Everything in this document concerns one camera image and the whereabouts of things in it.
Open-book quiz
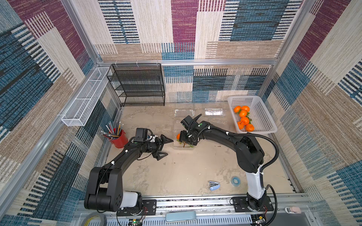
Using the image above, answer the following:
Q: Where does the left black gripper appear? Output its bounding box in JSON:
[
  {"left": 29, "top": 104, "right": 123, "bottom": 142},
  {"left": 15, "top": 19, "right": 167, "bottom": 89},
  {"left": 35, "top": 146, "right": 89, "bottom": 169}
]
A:
[{"left": 144, "top": 135, "right": 173, "bottom": 161}]

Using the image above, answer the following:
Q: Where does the clear clamshell container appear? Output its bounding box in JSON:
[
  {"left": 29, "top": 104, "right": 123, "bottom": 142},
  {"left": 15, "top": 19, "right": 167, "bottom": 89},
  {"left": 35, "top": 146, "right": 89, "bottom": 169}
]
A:
[
  {"left": 205, "top": 108, "right": 224, "bottom": 117},
  {"left": 173, "top": 120, "right": 195, "bottom": 150},
  {"left": 210, "top": 117, "right": 236, "bottom": 132},
  {"left": 174, "top": 109, "right": 195, "bottom": 118}
]

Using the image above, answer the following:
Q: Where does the clear clamshell container back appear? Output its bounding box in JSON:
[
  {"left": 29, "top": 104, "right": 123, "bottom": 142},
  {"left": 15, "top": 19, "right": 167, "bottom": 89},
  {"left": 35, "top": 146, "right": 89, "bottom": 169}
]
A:
[{"left": 205, "top": 108, "right": 224, "bottom": 117}]

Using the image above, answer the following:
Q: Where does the orange pair with leaves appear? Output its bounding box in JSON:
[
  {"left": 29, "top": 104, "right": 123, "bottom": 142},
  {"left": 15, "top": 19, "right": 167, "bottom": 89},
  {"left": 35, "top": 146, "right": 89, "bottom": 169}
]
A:
[{"left": 233, "top": 105, "right": 250, "bottom": 113}]

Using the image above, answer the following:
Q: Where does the white plastic perforated basket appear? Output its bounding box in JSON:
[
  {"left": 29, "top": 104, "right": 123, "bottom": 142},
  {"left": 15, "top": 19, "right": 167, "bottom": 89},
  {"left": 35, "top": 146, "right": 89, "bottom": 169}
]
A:
[{"left": 227, "top": 95, "right": 278, "bottom": 135}]

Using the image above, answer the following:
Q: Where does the clear clamshell container front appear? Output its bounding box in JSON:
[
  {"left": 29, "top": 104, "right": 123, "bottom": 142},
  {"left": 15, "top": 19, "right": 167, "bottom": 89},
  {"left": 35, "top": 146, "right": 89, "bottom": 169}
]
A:
[{"left": 173, "top": 120, "right": 195, "bottom": 150}]

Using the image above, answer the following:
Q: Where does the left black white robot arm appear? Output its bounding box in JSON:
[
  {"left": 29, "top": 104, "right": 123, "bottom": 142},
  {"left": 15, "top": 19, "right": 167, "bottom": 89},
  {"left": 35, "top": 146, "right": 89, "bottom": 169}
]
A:
[{"left": 84, "top": 128, "right": 173, "bottom": 214}]

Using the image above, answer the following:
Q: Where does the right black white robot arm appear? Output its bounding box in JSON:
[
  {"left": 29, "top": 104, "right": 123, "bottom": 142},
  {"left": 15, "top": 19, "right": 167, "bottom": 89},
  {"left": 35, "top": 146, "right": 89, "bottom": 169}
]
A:
[{"left": 179, "top": 116, "right": 266, "bottom": 211}]

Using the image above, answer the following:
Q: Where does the red pencil cup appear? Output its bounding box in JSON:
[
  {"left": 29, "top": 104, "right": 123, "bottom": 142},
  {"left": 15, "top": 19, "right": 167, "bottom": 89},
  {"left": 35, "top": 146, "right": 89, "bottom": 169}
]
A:
[{"left": 101, "top": 122, "right": 128, "bottom": 148}]

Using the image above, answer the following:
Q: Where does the blue stapler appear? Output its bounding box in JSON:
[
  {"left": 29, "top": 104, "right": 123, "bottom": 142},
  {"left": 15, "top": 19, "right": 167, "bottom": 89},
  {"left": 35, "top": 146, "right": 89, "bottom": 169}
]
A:
[{"left": 209, "top": 181, "right": 220, "bottom": 191}]

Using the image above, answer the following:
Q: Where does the blue tape roll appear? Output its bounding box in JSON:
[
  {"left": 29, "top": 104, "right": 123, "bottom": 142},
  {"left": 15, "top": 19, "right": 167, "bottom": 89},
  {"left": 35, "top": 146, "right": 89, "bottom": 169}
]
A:
[{"left": 231, "top": 176, "right": 241, "bottom": 187}]

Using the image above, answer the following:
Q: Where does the light blue bar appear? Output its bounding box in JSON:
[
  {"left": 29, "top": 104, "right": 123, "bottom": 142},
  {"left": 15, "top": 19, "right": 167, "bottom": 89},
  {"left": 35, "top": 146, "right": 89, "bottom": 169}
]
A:
[{"left": 166, "top": 211, "right": 197, "bottom": 222}]

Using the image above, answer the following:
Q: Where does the grey tape roll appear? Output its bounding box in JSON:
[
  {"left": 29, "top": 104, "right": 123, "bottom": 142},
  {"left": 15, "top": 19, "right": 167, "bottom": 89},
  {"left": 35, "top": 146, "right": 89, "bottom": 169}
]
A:
[{"left": 80, "top": 211, "right": 107, "bottom": 226}]

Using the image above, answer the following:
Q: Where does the pink white small device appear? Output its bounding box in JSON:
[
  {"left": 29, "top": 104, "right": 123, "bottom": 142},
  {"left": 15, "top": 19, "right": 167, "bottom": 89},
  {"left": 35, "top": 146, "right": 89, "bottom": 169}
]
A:
[{"left": 284, "top": 207, "right": 302, "bottom": 214}]

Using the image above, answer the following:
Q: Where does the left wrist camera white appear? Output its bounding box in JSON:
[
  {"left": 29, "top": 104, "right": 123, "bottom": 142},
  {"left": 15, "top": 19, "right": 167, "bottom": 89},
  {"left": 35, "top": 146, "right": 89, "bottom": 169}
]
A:
[{"left": 149, "top": 135, "right": 157, "bottom": 143}]

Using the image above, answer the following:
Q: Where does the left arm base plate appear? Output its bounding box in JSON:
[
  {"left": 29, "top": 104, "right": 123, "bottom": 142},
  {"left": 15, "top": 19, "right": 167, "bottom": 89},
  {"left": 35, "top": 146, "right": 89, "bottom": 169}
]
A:
[{"left": 117, "top": 199, "right": 157, "bottom": 217}]

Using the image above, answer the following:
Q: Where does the black wire shelf rack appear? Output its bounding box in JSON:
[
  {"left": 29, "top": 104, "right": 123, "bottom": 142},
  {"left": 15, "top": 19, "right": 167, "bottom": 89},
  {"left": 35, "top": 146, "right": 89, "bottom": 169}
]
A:
[{"left": 107, "top": 63, "right": 166, "bottom": 107}]

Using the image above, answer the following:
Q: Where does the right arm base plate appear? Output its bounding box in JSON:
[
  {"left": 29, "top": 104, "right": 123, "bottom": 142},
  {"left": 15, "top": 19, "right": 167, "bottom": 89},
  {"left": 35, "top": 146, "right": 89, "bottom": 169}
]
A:
[{"left": 231, "top": 195, "right": 274, "bottom": 212}]

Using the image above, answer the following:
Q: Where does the white wire mesh tray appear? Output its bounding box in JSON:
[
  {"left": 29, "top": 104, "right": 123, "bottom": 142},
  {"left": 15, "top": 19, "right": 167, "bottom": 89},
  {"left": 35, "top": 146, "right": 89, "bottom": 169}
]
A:
[{"left": 61, "top": 67, "right": 109, "bottom": 127}]

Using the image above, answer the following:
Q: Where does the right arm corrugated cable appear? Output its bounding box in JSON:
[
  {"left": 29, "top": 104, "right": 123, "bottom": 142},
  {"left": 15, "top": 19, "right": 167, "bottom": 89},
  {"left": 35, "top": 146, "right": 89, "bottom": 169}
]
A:
[{"left": 226, "top": 132, "right": 280, "bottom": 226}]

